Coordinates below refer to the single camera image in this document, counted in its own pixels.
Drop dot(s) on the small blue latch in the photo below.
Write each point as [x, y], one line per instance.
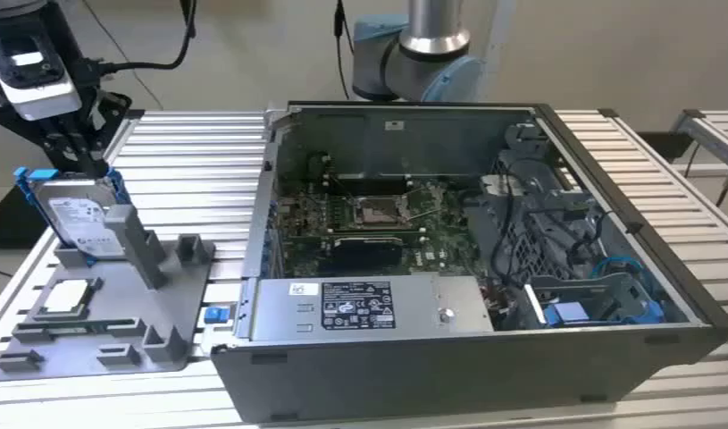
[215, 314]

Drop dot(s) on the black box under table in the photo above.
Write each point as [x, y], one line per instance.
[662, 145]

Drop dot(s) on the green motherboard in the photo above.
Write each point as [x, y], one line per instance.
[448, 254]

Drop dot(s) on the metal slat side table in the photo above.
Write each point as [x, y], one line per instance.
[721, 129]

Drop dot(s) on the black RAM slot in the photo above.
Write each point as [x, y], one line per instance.
[370, 179]

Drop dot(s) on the thin metal locking lever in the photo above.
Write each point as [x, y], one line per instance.
[343, 187]

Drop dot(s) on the hard disk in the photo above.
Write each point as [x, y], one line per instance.
[71, 214]

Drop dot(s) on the grey plastic parts rack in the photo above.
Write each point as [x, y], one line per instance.
[131, 313]

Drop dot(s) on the blue carrier in disk bay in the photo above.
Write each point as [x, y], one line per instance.
[569, 313]

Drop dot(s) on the black graphics card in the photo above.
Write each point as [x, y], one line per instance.
[366, 252]

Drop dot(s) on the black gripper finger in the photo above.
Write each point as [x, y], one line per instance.
[25, 129]
[110, 118]

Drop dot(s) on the CPU socket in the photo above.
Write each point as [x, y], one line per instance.
[378, 212]

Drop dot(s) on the green RAM stick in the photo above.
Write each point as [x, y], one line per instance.
[78, 322]

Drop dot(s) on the silver CPU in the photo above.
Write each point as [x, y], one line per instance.
[66, 299]

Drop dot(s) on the open grey PC case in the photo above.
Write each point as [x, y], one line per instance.
[400, 380]

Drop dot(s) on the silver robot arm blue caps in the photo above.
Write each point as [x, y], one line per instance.
[424, 27]

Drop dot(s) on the grey metal drive cage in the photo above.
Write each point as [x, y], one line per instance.
[542, 241]

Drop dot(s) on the silver power supply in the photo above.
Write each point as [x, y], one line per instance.
[412, 308]

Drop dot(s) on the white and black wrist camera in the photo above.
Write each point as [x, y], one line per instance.
[37, 94]

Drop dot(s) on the black floor stand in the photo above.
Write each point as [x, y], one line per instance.
[1, 223]

